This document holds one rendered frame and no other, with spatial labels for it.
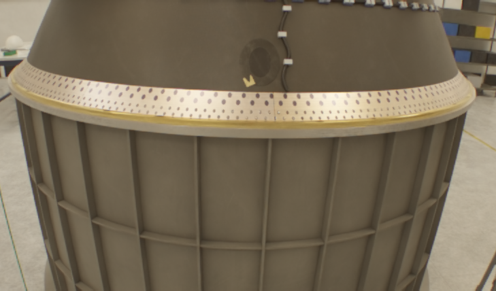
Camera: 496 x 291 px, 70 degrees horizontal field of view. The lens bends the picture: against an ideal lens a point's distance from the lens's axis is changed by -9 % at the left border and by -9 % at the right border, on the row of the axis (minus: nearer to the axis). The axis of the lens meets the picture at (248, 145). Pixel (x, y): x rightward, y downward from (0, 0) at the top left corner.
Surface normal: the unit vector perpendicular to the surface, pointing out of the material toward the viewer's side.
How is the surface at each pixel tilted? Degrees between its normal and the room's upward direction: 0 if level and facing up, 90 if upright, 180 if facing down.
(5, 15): 90
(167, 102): 43
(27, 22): 90
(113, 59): 62
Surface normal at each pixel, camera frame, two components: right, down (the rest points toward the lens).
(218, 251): -0.04, 0.37
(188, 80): -0.11, -0.11
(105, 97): -0.22, -0.45
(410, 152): 0.50, 0.33
